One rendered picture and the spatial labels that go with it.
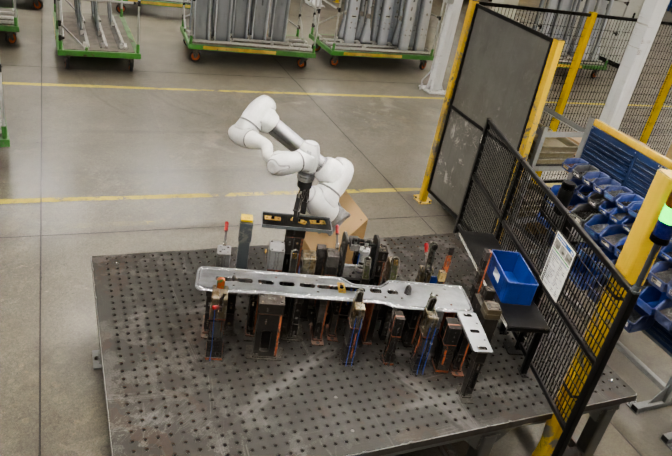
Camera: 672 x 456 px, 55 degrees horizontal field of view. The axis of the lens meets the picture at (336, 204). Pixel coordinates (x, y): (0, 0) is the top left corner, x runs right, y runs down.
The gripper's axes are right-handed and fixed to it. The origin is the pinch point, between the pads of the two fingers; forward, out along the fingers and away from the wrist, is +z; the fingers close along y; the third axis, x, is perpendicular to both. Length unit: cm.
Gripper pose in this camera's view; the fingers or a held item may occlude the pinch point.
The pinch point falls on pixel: (299, 214)
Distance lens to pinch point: 335.3
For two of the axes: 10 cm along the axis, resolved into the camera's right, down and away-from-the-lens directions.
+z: -1.7, 8.7, 4.6
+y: -3.0, 4.0, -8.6
